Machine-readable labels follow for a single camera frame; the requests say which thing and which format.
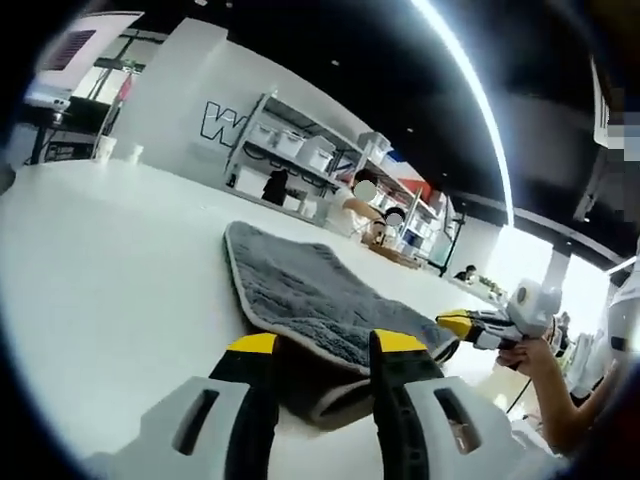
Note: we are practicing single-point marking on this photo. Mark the grey towel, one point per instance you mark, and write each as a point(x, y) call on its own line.
point(300, 280)

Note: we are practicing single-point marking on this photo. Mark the person's right hand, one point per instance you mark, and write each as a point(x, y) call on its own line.
point(525, 357)

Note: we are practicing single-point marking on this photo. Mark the black tripod stand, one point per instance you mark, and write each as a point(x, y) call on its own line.
point(452, 245)

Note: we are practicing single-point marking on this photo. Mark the person's white shirt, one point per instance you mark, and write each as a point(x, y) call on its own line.
point(625, 320)

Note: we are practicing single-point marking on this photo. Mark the wooden tray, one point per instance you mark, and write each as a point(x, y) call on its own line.
point(395, 255)

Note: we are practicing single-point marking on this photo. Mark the ceiling light strip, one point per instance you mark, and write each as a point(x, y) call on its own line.
point(502, 150)

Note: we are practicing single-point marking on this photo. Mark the white storage box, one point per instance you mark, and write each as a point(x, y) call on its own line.
point(374, 147)
point(319, 154)
point(263, 135)
point(291, 142)

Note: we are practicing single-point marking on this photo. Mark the black bag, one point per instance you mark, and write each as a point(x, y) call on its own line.
point(274, 187)

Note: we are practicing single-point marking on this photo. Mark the grey metal shelf rack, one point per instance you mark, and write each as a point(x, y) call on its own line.
point(310, 122)

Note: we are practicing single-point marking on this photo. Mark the white paper cup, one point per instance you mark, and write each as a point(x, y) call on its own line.
point(135, 154)
point(106, 149)

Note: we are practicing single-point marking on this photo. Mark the black equipment case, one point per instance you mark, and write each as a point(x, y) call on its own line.
point(67, 147)

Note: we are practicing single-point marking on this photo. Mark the red hanging flag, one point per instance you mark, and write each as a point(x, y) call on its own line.
point(127, 87)

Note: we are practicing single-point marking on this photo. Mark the laptop with purple screen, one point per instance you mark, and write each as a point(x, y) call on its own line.
point(95, 55)

